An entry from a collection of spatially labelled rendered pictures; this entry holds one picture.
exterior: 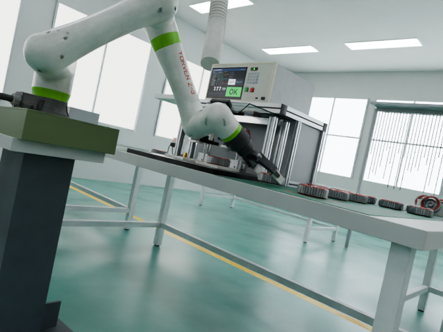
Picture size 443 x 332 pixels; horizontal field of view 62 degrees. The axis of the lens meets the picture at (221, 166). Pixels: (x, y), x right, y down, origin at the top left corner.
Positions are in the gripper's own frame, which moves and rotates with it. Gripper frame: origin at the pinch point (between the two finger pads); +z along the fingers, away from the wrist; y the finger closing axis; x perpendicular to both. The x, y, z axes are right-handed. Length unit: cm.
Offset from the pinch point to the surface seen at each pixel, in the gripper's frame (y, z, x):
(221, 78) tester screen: -58, -25, 37
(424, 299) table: -34, 200, 38
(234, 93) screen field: -46, -18, 32
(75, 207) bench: -190, -3, -73
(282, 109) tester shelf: -13.9, -8.1, 30.9
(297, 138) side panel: -18.8, 11.2, 30.5
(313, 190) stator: 24.9, 0.8, -0.7
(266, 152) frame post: -14.7, 0.0, 11.6
